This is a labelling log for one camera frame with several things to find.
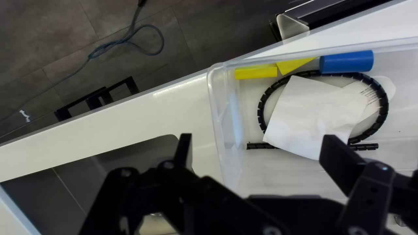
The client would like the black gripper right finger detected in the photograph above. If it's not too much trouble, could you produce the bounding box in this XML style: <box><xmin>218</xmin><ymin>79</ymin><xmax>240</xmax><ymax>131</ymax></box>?
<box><xmin>318</xmin><ymin>134</ymin><xmax>418</xmax><ymax>235</ymax></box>

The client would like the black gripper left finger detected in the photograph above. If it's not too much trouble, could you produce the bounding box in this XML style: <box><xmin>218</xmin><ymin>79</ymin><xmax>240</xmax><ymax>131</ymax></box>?
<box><xmin>77</xmin><ymin>132</ymin><xmax>279</xmax><ymax>235</ymax></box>

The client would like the blue cylinder block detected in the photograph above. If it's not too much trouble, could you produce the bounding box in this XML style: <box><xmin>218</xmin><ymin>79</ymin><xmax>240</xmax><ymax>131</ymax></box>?
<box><xmin>318</xmin><ymin>49</ymin><xmax>376</xmax><ymax>75</ymax></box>

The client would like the clear plastic lunchbox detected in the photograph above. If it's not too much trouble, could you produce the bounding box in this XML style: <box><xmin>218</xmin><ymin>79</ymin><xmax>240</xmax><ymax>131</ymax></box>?
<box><xmin>206</xmin><ymin>37</ymin><xmax>418</xmax><ymax>207</ymax></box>

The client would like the yellow wedge block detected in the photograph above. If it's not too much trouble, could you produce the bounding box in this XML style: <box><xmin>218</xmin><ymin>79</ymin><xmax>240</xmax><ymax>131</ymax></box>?
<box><xmin>274</xmin><ymin>57</ymin><xmax>317</xmax><ymax>76</ymax></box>

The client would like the yellow rectangular block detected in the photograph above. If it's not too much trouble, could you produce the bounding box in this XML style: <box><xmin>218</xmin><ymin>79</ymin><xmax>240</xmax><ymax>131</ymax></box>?
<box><xmin>233</xmin><ymin>65</ymin><xmax>279</xmax><ymax>82</ymax></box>

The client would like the white paper napkin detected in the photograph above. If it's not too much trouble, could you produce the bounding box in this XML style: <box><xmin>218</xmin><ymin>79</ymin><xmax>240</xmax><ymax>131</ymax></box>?
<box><xmin>261</xmin><ymin>75</ymin><xmax>371</xmax><ymax>163</ymax></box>

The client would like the black floor stand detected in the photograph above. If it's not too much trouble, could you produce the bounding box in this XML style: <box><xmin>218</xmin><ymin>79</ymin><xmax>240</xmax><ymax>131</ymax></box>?
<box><xmin>53</xmin><ymin>76</ymin><xmax>141</xmax><ymax>123</ymax></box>

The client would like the black ribbed strip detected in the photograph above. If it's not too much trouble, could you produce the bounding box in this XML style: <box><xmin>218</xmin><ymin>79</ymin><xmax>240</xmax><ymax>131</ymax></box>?
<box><xmin>245</xmin><ymin>142</ymin><xmax>380</xmax><ymax>152</ymax></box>

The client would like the small white floor scrap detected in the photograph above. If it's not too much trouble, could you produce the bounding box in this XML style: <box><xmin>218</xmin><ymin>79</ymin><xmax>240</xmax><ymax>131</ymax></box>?
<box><xmin>18</xmin><ymin>109</ymin><xmax>32</xmax><ymax>125</ymax></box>

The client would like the clear plastic corner piece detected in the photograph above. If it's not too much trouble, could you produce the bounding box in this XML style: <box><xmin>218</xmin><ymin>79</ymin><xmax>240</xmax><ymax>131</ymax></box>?
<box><xmin>274</xmin><ymin>12</ymin><xmax>310</xmax><ymax>44</ymax></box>

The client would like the blue floor cable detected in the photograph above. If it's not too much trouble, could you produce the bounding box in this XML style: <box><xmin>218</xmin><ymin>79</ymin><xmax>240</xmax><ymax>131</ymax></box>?
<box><xmin>83</xmin><ymin>0</ymin><xmax>165</xmax><ymax>63</ymax></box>

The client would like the black under-counter frame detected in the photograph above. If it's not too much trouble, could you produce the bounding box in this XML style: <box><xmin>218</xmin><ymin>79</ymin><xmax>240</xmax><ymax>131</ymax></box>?
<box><xmin>271</xmin><ymin>0</ymin><xmax>393</xmax><ymax>32</ymax></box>

